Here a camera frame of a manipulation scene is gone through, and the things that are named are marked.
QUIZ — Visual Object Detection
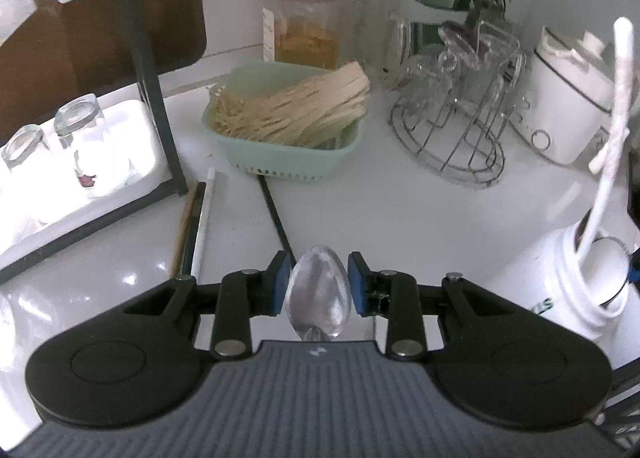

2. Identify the wire glass holder rack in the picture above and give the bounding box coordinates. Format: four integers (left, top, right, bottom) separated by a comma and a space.
388, 20, 525, 189

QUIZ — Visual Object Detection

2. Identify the white ceramic mug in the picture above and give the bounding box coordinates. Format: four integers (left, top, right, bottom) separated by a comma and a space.
484, 224, 629, 352

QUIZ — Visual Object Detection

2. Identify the upturned glass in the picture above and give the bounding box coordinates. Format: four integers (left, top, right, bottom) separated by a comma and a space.
53, 94, 131, 199
0, 123, 57, 219

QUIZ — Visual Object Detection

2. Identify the white black chopstick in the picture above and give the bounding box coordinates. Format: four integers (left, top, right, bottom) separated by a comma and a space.
179, 181, 206, 275

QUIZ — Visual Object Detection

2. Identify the upturned glass right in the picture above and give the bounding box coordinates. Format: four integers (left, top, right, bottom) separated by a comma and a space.
53, 94, 131, 199

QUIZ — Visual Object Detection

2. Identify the red-lid plastic jar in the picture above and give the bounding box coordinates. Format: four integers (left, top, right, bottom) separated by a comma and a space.
262, 0, 341, 70

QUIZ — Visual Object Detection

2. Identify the brown wooden chopstick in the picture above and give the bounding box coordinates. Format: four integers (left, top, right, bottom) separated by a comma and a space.
168, 181, 200, 278

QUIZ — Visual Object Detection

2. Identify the large steel spoon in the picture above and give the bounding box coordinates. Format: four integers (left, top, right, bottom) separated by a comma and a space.
284, 245, 352, 342

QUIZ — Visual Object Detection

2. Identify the white electric cooker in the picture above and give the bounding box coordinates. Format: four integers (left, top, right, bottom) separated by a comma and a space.
510, 26, 614, 166

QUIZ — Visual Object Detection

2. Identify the black dish rack shelf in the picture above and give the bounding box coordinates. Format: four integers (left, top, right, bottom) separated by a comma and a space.
1, 0, 188, 282

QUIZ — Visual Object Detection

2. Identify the white black-rimmed spoon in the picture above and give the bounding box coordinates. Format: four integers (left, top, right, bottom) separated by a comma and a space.
577, 16, 639, 309

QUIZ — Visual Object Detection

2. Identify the upturned glass middle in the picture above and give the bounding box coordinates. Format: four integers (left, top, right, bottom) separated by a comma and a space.
0, 123, 57, 219

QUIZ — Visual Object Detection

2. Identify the green basket of sticks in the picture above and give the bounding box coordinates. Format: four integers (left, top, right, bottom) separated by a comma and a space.
203, 61, 370, 181

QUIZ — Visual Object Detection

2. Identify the white drip tray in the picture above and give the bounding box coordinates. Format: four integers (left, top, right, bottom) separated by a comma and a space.
1, 99, 168, 266

